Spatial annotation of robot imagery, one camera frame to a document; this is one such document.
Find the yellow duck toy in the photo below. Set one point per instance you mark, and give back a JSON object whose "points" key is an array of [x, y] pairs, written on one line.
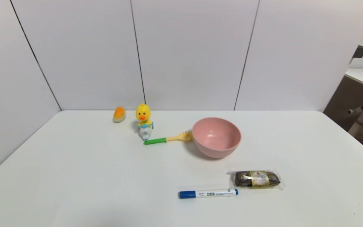
{"points": [[143, 114]]}

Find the pink bowl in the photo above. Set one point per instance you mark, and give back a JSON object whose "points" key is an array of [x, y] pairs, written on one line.
{"points": [[216, 137]]}

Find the orange and white toy bun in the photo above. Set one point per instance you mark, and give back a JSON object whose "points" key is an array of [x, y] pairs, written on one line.
{"points": [[119, 114]]}

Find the blue and white marker pen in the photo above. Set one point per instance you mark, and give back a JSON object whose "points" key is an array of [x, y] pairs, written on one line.
{"points": [[210, 193]]}

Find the wrapped chocolate balls pack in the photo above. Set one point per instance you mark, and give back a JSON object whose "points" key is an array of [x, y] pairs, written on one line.
{"points": [[257, 179]]}

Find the white desk with brown panel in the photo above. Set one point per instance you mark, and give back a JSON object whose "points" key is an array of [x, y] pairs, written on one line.
{"points": [[347, 97]]}

